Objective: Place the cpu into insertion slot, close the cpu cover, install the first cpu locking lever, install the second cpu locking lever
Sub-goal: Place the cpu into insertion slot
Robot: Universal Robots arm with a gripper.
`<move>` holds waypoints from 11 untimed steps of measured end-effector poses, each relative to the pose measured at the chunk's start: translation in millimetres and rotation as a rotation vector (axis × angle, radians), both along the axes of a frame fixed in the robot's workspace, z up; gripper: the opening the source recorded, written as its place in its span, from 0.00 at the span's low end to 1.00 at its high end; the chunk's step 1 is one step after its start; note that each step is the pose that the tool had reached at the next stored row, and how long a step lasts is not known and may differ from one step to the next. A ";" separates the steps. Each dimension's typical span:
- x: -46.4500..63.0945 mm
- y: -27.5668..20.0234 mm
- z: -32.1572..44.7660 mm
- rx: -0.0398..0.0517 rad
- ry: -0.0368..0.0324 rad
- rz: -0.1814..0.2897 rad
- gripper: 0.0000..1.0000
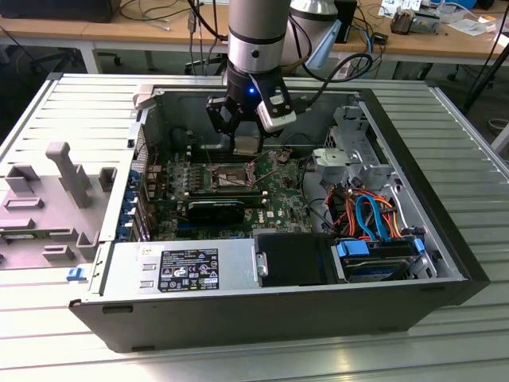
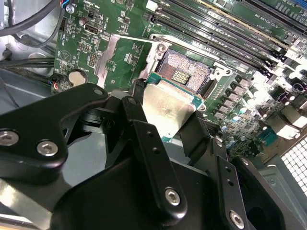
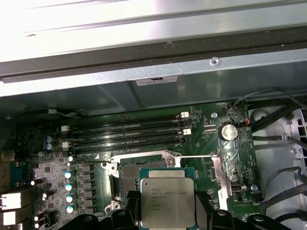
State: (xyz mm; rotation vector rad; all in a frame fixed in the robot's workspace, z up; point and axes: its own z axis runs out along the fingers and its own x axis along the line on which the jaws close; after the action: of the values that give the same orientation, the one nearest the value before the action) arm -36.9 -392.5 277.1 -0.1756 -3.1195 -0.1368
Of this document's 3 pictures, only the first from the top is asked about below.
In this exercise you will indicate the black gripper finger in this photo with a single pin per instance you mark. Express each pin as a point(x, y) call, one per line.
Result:
point(218, 115)
point(272, 134)

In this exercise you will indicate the silver CPU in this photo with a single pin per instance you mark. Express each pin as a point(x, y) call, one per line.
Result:
point(246, 145)

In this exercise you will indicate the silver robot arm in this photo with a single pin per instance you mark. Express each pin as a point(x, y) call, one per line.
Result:
point(254, 24)

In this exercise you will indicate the metal locking lever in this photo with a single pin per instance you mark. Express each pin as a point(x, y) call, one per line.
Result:
point(207, 153)

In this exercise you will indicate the CPU socket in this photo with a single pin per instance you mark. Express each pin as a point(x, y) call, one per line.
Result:
point(230, 179)

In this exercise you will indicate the blue expansion slot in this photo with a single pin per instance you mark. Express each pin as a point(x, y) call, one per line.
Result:
point(183, 231)

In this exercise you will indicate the round coin battery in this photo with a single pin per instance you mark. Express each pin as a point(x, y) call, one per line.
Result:
point(284, 156)

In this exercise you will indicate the silver drive cage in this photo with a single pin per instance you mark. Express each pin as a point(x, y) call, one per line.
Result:
point(332, 158)

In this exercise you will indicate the green motherboard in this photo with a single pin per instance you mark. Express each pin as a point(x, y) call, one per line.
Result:
point(286, 199)

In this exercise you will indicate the black graphics card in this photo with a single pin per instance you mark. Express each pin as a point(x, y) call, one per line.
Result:
point(216, 213)

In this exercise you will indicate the black upright box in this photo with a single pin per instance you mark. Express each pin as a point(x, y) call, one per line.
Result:
point(346, 20)

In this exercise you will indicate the black plastic shroud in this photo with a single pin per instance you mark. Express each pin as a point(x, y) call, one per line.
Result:
point(296, 258)

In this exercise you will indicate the wooden desk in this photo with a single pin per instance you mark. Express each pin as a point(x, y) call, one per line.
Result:
point(119, 28)

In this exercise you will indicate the copper heat sink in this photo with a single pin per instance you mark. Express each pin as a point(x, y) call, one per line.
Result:
point(402, 23)

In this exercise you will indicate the hard disk blue carrier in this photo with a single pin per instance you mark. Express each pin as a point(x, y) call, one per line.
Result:
point(374, 272)

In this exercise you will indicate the silver power supply unit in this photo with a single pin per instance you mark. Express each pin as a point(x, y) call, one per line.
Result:
point(127, 264)

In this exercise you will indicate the black PC case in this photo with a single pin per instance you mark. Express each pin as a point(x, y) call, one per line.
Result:
point(254, 322)

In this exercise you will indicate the black desktop computer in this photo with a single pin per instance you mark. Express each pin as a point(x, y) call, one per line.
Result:
point(59, 10)

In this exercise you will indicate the grey parts rack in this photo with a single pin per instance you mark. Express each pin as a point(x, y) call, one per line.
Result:
point(47, 223)

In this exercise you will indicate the blue plastic clip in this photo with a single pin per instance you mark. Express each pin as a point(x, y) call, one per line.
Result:
point(75, 274)

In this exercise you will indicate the black tripod leg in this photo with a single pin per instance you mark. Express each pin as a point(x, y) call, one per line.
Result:
point(488, 79)

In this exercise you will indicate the white plastic bag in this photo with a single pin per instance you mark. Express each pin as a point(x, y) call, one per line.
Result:
point(471, 24)

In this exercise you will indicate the green RAM stick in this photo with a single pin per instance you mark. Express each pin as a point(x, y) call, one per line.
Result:
point(20, 237)

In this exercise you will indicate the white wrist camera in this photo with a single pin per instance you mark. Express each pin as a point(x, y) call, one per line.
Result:
point(278, 121)

